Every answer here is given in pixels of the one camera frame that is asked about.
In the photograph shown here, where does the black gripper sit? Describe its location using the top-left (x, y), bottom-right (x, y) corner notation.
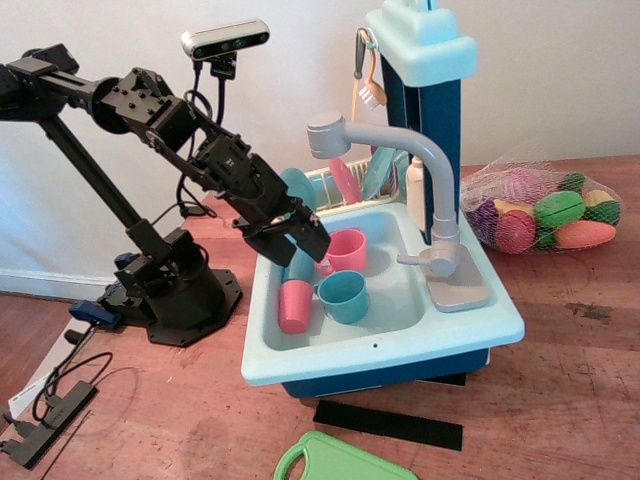
top-left (214, 154), bottom-right (331, 267)

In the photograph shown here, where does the teal mug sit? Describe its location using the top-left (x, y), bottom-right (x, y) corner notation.
top-left (314, 270), bottom-right (369, 325)

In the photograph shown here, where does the cream dish rack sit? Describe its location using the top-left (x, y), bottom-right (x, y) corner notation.
top-left (305, 167), bottom-right (405, 217)

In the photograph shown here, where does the teal tumbler cup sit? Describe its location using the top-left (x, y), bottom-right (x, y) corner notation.
top-left (281, 250), bottom-right (316, 283)

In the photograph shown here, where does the grey toy faucet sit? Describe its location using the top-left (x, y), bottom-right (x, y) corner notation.
top-left (307, 112), bottom-right (490, 313)

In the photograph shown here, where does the teal plate left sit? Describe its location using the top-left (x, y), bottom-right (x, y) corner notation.
top-left (279, 168), bottom-right (317, 211)

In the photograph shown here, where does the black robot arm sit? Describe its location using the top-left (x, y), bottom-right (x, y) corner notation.
top-left (1, 44), bottom-right (330, 266)

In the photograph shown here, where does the grey faucet lever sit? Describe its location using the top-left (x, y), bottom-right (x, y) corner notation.
top-left (396, 255), bottom-right (431, 266)

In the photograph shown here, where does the black usb hub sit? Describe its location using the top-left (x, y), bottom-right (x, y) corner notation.
top-left (1, 381), bottom-right (98, 470)

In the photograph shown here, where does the blue clamp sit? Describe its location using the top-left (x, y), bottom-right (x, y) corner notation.
top-left (68, 300), bottom-right (119, 329)

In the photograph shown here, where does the pink plate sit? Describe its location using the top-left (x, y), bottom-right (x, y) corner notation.
top-left (328, 158), bottom-right (361, 204)

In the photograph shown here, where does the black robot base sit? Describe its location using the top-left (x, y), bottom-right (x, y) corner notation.
top-left (98, 221), bottom-right (242, 347)

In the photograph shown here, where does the black velcro strip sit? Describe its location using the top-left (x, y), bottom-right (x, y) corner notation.
top-left (313, 400), bottom-right (464, 451)

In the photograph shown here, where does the teal plates right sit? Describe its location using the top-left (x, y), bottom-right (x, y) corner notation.
top-left (360, 147), bottom-right (409, 200)

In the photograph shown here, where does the orange dish brush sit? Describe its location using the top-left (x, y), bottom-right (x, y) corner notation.
top-left (350, 28), bottom-right (387, 121)

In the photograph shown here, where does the pink mug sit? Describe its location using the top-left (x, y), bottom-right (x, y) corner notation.
top-left (315, 228), bottom-right (367, 276)

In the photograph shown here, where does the white soap bottle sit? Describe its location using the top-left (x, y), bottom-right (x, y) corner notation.
top-left (405, 157), bottom-right (426, 233)

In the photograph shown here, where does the white paper label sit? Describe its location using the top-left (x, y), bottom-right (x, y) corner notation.
top-left (8, 377), bottom-right (46, 418)

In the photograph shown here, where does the blue toy water tower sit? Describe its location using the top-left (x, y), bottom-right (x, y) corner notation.
top-left (364, 0), bottom-right (479, 246)

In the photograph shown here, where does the light blue toy sink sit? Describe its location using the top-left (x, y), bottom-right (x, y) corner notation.
top-left (241, 201), bottom-right (525, 398)

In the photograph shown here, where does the net bag of toy food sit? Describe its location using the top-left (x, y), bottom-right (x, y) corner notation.
top-left (460, 158), bottom-right (622, 255)

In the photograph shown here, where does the pink tumbler cup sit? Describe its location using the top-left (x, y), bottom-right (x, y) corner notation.
top-left (278, 279), bottom-right (313, 335)

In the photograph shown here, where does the green cutting board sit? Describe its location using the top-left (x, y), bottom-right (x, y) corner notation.
top-left (273, 431), bottom-right (417, 479)

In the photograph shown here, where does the black camera cable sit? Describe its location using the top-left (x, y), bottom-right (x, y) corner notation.
top-left (177, 64), bottom-right (229, 219)

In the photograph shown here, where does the silver depth camera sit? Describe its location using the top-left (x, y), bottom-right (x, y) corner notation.
top-left (180, 19), bottom-right (271, 80)

